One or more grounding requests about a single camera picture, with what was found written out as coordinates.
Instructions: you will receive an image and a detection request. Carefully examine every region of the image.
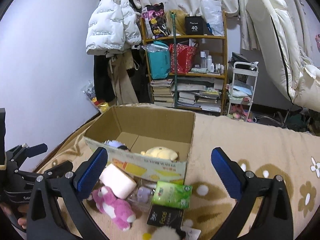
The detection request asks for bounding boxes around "beige coat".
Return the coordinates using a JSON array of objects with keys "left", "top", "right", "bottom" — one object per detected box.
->
[{"left": 108, "top": 50, "right": 138, "bottom": 105}]

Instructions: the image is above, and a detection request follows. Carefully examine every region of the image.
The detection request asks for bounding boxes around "green tissue pack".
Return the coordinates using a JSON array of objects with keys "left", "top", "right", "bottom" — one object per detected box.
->
[{"left": 152, "top": 181, "right": 193, "bottom": 209}]

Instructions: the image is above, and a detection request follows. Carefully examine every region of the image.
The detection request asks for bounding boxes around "purple toy in plastic bag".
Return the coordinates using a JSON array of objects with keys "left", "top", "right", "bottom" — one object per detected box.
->
[{"left": 126, "top": 177, "right": 157, "bottom": 212}]

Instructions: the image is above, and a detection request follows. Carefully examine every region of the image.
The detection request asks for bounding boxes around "green pole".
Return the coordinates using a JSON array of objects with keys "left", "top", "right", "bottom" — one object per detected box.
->
[{"left": 170, "top": 11, "right": 178, "bottom": 108}]

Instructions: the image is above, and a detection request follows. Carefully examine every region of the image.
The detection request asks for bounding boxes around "yellow plush toy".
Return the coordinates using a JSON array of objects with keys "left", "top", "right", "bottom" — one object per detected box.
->
[{"left": 141, "top": 146, "right": 178, "bottom": 161}]

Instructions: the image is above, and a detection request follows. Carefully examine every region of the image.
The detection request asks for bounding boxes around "cardboard box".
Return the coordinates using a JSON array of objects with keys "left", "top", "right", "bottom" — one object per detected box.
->
[{"left": 84, "top": 104, "right": 195, "bottom": 185}]

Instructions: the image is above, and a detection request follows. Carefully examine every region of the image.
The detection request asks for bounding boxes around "black white panda plush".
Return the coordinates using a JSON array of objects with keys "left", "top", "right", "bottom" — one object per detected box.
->
[{"left": 142, "top": 226, "right": 186, "bottom": 240}]

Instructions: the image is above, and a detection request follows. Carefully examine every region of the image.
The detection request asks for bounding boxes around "pink plush bear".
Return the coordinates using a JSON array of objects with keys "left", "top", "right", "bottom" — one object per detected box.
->
[{"left": 88, "top": 186, "right": 136, "bottom": 231}]

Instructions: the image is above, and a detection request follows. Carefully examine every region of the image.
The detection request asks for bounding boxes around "white paper tag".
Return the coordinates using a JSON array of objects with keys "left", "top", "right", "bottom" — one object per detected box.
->
[{"left": 181, "top": 226, "right": 201, "bottom": 240}]

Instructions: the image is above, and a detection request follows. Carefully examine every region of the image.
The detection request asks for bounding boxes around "teal bag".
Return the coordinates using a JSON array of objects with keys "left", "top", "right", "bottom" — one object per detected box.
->
[{"left": 143, "top": 41, "right": 170, "bottom": 80}]

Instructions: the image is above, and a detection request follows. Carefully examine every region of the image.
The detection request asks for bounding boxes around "bag of toys on floor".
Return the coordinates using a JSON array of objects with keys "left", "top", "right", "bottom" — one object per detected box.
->
[{"left": 82, "top": 81, "right": 109, "bottom": 114}]

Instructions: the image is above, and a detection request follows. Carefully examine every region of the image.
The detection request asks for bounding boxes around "wooden shelf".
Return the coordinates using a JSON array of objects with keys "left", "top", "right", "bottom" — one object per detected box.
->
[{"left": 140, "top": 11, "right": 228, "bottom": 114}]

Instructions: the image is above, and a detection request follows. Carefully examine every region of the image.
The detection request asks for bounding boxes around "person's left hand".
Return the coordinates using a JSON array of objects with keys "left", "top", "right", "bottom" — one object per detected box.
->
[{"left": 1, "top": 203, "right": 29, "bottom": 230}]

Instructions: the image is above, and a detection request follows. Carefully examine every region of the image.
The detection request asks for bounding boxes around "cream folded mattress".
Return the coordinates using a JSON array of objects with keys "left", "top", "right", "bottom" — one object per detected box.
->
[{"left": 246, "top": 0, "right": 319, "bottom": 112}]

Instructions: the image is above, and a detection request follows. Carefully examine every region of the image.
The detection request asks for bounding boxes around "stack of books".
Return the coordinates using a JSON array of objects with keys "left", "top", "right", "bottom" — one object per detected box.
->
[{"left": 150, "top": 79, "right": 175, "bottom": 108}]

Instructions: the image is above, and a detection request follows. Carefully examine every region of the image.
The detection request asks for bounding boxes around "black Face tissue pack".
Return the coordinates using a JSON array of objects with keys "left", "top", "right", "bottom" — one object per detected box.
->
[{"left": 147, "top": 204, "right": 184, "bottom": 229}]

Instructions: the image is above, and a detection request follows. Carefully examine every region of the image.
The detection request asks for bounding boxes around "black box number 40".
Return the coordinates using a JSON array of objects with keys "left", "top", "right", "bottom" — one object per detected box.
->
[{"left": 185, "top": 16, "right": 204, "bottom": 35}]

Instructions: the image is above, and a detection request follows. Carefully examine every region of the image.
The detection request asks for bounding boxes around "blue white plush toy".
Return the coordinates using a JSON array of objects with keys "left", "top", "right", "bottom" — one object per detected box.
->
[{"left": 104, "top": 140, "right": 130, "bottom": 152}]

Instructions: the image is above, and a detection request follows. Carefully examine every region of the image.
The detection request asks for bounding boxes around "colourful printed bag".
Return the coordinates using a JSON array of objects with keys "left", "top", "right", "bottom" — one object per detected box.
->
[{"left": 142, "top": 3, "right": 169, "bottom": 39}]

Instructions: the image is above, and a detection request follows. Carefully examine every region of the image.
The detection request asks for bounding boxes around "red patterned bag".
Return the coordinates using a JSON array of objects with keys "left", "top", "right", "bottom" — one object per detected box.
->
[{"left": 169, "top": 43, "right": 197, "bottom": 74}]

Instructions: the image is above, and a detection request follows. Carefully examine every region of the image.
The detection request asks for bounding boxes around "white rolling cart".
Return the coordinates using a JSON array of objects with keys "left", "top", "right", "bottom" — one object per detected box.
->
[{"left": 226, "top": 61, "right": 259, "bottom": 122}]

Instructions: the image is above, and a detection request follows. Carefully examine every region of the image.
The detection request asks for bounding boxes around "white plastic bag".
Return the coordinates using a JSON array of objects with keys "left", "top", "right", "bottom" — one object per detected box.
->
[{"left": 201, "top": 0, "right": 225, "bottom": 36}]

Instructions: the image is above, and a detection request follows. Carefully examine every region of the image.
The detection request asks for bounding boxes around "white puffer jacket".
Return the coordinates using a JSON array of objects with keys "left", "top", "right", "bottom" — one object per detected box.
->
[{"left": 86, "top": 0, "right": 142, "bottom": 57}]

